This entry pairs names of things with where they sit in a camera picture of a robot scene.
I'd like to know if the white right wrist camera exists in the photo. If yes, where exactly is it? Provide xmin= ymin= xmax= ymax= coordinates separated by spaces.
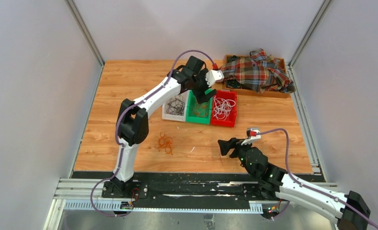
xmin=240 ymin=127 xmax=262 ymax=145

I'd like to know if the red plastic bin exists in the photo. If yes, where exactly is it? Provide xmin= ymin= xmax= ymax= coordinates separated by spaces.
xmin=210 ymin=90 xmax=237 ymax=127

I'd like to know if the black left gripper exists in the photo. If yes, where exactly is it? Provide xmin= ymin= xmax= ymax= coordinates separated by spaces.
xmin=191 ymin=69 xmax=217 ymax=104

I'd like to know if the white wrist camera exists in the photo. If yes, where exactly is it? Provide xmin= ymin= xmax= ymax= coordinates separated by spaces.
xmin=240 ymin=127 xmax=262 ymax=145
xmin=205 ymin=69 xmax=224 ymax=88

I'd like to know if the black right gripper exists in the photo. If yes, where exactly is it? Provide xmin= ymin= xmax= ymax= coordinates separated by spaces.
xmin=218 ymin=137 xmax=256 ymax=177

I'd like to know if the wooden tray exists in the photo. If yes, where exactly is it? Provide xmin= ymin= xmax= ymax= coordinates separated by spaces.
xmin=223 ymin=55 xmax=290 ymax=99

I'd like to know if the green plastic bin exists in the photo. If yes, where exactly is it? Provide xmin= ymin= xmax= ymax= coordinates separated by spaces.
xmin=186 ymin=91 xmax=212 ymax=125

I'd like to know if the white plastic bin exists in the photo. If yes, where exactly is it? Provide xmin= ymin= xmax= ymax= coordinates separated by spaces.
xmin=162 ymin=91 xmax=189 ymax=122

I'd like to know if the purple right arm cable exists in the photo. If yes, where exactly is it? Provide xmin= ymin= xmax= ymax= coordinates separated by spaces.
xmin=249 ymin=128 xmax=378 ymax=230

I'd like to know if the plaid flannel shirt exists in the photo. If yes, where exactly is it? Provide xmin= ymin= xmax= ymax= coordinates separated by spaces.
xmin=218 ymin=48 xmax=295 ymax=93

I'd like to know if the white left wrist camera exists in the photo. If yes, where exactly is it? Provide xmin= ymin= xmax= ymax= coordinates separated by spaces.
xmin=205 ymin=69 xmax=224 ymax=88

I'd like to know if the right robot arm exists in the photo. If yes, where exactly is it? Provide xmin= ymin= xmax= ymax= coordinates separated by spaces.
xmin=218 ymin=134 xmax=370 ymax=230

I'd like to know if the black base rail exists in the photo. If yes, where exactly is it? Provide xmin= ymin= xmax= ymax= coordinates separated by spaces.
xmin=71 ymin=171 xmax=287 ymax=218

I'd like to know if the orange cable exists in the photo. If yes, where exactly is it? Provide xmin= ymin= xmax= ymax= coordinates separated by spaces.
xmin=154 ymin=133 xmax=175 ymax=156
xmin=190 ymin=101 xmax=212 ymax=119

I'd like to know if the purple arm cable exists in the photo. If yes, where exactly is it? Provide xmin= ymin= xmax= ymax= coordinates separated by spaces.
xmin=249 ymin=128 xmax=378 ymax=230
xmin=90 ymin=49 xmax=219 ymax=218

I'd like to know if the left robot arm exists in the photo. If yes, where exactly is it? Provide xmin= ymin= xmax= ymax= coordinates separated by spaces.
xmin=108 ymin=56 xmax=224 ymax=198

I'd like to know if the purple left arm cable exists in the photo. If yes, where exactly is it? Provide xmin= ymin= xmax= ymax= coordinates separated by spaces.
xmin=90 ymin=49 xmax=219 ymax=218

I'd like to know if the white cable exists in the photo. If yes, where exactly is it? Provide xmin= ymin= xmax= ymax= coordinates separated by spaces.
xmin=213 ymin=96 xmax=237 ymax=121

